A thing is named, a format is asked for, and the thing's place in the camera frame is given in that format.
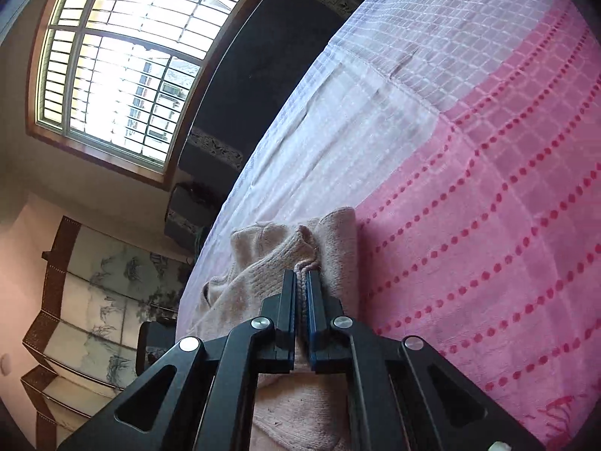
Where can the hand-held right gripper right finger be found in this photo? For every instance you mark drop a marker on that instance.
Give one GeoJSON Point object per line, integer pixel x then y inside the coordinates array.
{"type": "Point", "coordinates": [311, 296]}

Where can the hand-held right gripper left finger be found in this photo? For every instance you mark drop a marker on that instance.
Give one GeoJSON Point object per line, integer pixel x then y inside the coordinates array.
{"type": "Point", "coordinates": [290, 291]}

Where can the beige towel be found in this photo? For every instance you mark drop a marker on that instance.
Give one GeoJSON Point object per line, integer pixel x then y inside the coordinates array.
{"type": "Point", "coordinates": [263, 263]}

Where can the dark armchair with patterned stripe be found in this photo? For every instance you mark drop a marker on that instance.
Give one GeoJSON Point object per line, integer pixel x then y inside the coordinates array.
{"type": "Point", "coordinates": [188, 216]}

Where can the dark wooden chair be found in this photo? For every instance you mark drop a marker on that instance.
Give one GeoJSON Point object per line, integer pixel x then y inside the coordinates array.
{"type": "Point", "coordinates": [155, 343]}

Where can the pink and white checked bedsheet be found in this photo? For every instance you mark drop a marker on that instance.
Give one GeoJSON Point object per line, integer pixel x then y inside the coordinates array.
{"type": "Point", "coordinates": [469, 197]}

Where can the painted folding screen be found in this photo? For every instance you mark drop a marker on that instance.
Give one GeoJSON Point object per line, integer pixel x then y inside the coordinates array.
{"type": "Point", "coordinates": [84, 291]}

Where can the dark sofa with patterned stripes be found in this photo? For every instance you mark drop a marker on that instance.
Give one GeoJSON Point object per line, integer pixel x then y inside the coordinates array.
{"type": "Point", "coordinates": [277, 47]}

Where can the wood-framed barred window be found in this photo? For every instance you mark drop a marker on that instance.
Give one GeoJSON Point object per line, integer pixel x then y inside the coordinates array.
{"type": "Point", "coordinates": [131, 56]}

